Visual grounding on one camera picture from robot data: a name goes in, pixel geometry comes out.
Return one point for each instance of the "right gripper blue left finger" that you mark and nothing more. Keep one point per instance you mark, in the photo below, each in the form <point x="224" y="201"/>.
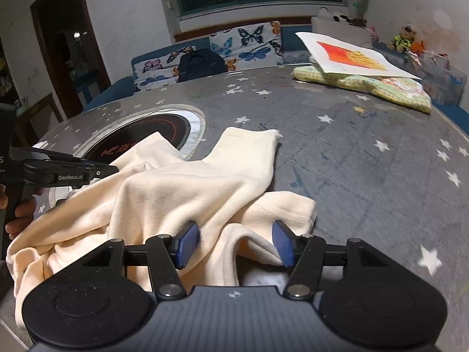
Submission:
<point x="166" y="255"/>

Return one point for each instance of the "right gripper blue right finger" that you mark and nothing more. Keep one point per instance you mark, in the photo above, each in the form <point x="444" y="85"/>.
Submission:
<point x="303" y="256"/>

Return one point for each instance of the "cream garment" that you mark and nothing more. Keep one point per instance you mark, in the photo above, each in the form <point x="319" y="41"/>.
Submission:
<point x="156" y="191"/>

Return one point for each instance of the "person left hand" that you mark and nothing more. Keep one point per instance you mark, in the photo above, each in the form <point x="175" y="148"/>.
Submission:
<point x="23" y="216"/>

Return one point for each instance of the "round black induction cooktop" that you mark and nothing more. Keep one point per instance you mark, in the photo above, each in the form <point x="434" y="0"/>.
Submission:
<point x="172" y="127"/>

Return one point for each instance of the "dark doorway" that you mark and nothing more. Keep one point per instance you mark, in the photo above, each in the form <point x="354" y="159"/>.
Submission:
<point x="70" y="47"/>

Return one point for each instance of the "left butterfly cushion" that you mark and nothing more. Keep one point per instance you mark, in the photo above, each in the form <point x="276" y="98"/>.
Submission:
<point x="159" y="71"/>

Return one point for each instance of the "butterfly cushion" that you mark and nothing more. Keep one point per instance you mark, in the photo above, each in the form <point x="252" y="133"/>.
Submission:
<point x="159" y="71"/>
<point x="249" y="47"/>

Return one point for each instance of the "green patterned folded cloth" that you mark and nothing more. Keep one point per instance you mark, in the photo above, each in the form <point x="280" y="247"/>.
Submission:
<point x="399" y="90"/>

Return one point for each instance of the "dark blue backpack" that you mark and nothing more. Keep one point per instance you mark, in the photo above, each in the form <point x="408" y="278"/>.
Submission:
<point x="200" y="63"/>

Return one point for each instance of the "white paper with red drawing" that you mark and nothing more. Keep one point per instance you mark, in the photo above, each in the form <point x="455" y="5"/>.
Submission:
<point x="339" y="57"/>

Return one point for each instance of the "blue sofa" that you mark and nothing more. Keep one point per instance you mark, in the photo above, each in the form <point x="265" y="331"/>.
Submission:
<point x="124" y="88"/>

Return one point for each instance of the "right butterfly cushion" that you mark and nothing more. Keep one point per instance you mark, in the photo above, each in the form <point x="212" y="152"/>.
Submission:
<point x="249" y="47"/>

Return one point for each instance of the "grey white pillow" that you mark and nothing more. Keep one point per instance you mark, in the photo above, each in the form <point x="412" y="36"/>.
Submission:
<point x="335" y="25"/>

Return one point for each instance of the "plush toy doll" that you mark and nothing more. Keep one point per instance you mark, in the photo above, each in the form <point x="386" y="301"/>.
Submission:
<point x="403" y="41"/>

